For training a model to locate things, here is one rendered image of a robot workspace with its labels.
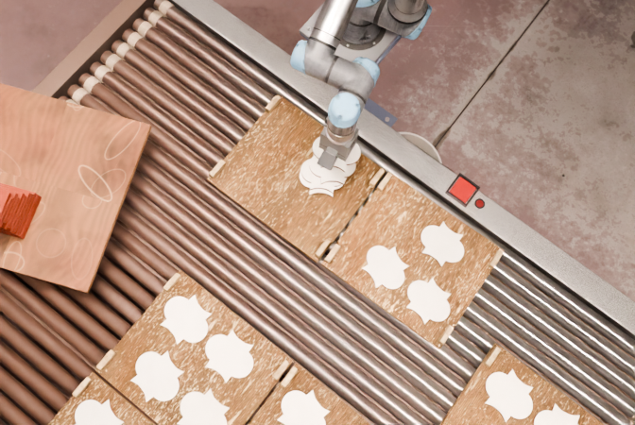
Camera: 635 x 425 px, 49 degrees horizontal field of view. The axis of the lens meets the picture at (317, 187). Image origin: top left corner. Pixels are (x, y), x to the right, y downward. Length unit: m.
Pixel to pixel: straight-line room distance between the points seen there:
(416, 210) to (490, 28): 1.59
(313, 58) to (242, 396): 0.92
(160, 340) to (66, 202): 0.46
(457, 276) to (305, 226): 0.46
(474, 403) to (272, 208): 0.79
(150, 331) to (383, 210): 0.75
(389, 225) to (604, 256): 1.42
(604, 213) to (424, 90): 0.97
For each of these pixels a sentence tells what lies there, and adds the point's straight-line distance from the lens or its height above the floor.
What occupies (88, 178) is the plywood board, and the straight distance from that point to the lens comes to 2.04.
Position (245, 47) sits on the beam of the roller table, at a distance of 2.27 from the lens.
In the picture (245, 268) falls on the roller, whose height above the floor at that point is 0.92.
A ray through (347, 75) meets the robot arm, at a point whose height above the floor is 1.35.
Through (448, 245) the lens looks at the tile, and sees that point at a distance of 2.06.
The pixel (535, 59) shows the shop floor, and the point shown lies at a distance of 3.48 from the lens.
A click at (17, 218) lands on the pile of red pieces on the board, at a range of 1.98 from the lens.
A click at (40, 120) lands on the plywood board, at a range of 2.14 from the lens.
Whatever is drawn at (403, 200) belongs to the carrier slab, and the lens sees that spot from 2.08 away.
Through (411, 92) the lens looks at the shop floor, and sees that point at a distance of 3.26.
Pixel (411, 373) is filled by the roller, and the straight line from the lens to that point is 2.02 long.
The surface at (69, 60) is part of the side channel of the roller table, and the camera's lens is 2.30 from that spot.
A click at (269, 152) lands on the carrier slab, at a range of 2.10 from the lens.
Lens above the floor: 2.91
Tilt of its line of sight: 73 degrees down
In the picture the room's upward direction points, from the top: 8 degrees clockwise
